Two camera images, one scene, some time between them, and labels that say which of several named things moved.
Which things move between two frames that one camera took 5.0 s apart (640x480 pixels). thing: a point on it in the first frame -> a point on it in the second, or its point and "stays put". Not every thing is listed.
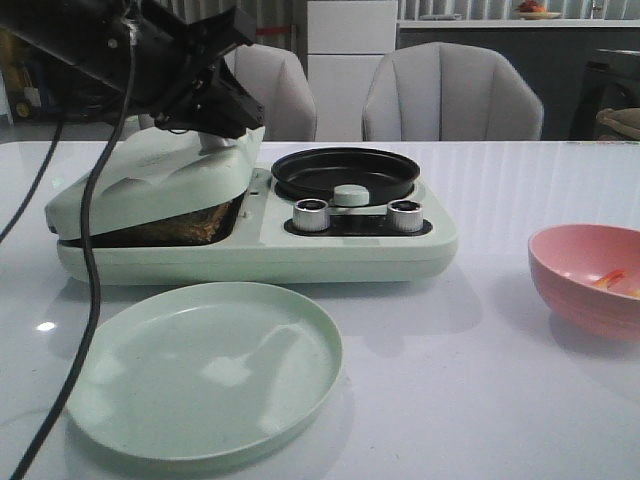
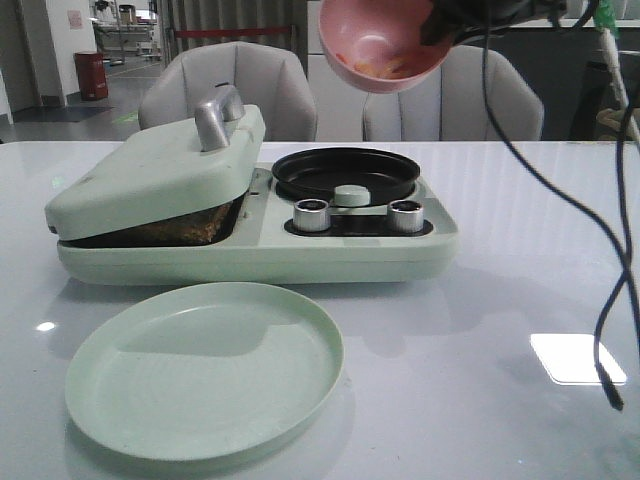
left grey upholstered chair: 279,82 stays put
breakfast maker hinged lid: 153,172 stays put
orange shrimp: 613,275 -> 394,68
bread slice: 202,226 stays put
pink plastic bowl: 569,258 -> 377,45
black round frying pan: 314,174 stays put
